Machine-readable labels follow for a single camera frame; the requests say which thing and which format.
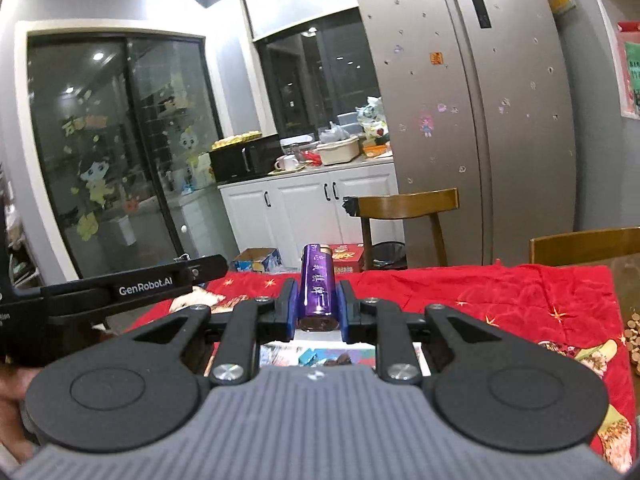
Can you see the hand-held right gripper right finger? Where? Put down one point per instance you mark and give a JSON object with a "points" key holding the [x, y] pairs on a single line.
{"points": [[345, 310]]}

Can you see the dark kitchen window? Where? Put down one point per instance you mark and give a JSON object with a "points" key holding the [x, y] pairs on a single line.
{"points": [[310, 75]]}

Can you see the red cardboard box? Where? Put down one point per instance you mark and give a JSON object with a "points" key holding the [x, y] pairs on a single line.
{"points": [[350, 257]]}

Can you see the black microwave oven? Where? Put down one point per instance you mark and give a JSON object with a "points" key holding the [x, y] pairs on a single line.
{"points": [[240, 160]]}

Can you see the cream plastic basin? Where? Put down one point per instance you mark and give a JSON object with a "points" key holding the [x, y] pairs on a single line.
{"points": [[340, 152]]}

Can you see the purple lighter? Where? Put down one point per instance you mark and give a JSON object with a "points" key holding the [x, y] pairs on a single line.
{"points": [[319, 285]]}

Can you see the white kitchen cabinet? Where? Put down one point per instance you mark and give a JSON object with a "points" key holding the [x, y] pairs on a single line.
{"points": [[300, 210]]}

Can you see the black shallow box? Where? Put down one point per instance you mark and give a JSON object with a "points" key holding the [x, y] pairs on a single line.
{"points": [[280, 355]]}

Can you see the person's left hand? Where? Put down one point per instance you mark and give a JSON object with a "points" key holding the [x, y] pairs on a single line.
{"points": [[12, 410]]}

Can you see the white mug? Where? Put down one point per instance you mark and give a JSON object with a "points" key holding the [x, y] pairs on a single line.
{"points": [[286, 162]]}

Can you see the red bear printed blanket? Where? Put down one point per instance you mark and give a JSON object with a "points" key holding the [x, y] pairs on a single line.
{"points": [[500, 300]]}

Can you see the blue cardboard box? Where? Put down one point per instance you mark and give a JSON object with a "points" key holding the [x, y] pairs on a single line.
{"points": [[257, 260]]}

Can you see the green and red poster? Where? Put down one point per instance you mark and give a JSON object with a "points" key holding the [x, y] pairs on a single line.
{"points": [[632, 75]]}

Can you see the yellow items on microwave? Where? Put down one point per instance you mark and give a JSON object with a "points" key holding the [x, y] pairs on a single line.
{"points": [[235, 139]]}

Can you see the colourful snack bag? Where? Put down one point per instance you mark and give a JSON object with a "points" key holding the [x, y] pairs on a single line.
{"points": [[372, 120]]}

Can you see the glass sliding door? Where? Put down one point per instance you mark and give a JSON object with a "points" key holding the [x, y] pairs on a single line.
{"points": [[75, 110]]}

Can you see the black trash bin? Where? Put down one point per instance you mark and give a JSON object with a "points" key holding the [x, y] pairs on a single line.
{"points": [[390, 255]]}

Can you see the wooden trivet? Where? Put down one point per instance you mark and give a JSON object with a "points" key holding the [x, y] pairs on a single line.
{"points": [[634, 345]]}

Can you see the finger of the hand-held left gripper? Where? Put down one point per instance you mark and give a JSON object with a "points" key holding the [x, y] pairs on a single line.
{"points": [[210, 267]]}

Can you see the orange box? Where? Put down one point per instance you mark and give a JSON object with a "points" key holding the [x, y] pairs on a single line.
{"points": [[376, 151]]}

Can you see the white plastic bag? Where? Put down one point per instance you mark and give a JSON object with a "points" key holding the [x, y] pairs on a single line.
{"points": [[334, 134]]}

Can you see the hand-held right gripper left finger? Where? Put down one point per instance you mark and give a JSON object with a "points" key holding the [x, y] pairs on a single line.
{"points": [[289, 310]]}

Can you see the silver refrigerator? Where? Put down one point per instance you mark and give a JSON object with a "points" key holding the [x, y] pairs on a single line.
{"points": [[475, 110]]}

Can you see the wooden chair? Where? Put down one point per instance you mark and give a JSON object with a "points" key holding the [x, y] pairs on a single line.
{"points": [[585, 247], [410, 202]]}

